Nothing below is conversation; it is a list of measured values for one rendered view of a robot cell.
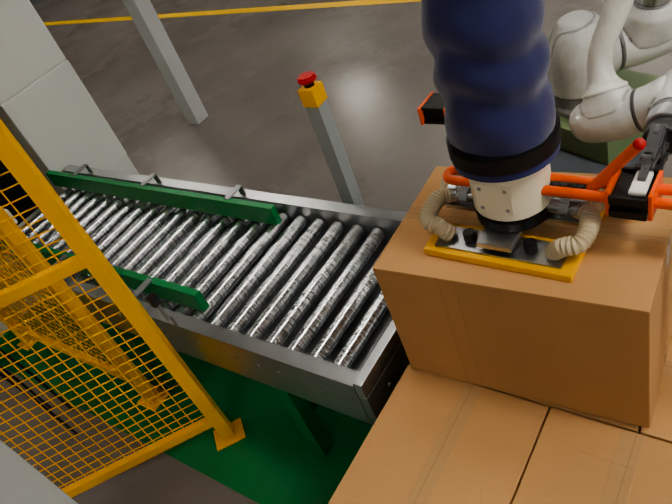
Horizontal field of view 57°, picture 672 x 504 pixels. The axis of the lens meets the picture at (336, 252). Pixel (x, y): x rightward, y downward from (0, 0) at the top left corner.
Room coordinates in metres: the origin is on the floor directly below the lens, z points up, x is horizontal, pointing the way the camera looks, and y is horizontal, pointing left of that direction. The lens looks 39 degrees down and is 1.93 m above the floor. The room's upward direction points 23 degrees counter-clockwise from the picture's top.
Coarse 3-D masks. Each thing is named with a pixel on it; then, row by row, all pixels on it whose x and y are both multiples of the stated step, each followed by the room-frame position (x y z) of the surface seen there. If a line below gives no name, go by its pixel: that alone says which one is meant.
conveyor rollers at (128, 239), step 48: (48, 240) 2.64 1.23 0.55; (96, 240) 2.49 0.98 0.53; (144, 240) 2.33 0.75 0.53; (192, 240) 2.17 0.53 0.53; (240, 240) 2.01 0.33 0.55; (288, 240) 1.91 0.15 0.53; (240, 288) 1.73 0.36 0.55; (288, 288) 1.63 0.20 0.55; (336, 288) 1.53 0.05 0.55; (336, 336) 1.34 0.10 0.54
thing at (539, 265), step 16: (432, 240) 1.09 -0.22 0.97; (464, 240) 1.03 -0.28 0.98; (528, 240) 0.93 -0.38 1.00; (544, 240) 0.94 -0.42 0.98; (448, 256) 1.02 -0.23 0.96; (464, 256) 1.00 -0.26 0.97; (480, 256) 0.97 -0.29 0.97; (496, 256) 0.95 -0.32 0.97; (512, 256) 0.93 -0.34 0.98; (528, 256) 0.91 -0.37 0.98; (544, 256) 0.89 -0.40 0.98; (576, 256) 0.86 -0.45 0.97; (528, 272) 0.88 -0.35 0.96; (544, 272) 0.86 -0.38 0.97; (560, 272) 0.84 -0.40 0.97
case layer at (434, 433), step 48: (432, 384) 1.03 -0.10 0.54; (384, 432) 0.95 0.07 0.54; (432, 432) 0.90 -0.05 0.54; (480, 432) 0.84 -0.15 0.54; (528, 432) 0.79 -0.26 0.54; (576, 432) 0.75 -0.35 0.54; (624, 432) 0.70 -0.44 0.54; (384, 480) 0.83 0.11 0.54; (432, 480) 0.78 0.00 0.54; (480, 480) 0.73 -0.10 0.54; (528, 480) 0.69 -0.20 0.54; (576, 480) 0.64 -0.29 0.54; (624, 480) 0.60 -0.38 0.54
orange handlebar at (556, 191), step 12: (444, 180) 1.13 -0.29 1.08; (456, 180) 1.11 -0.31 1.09; (468, 180) 1.09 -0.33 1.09; (552, 180) 0.98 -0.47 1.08; (564, 180) 0.96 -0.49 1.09; (576, 180) 0.95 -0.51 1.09; (588, 180) 0.93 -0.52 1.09; (552, 192) 0.95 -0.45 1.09; (564, 192) 0.93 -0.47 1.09; (576, 192) 0.91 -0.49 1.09; (588, 192) 0.90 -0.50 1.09; (600, 192) 0.88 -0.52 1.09; (660, 192) 0.83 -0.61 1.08; (660, 204) 0.79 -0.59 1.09
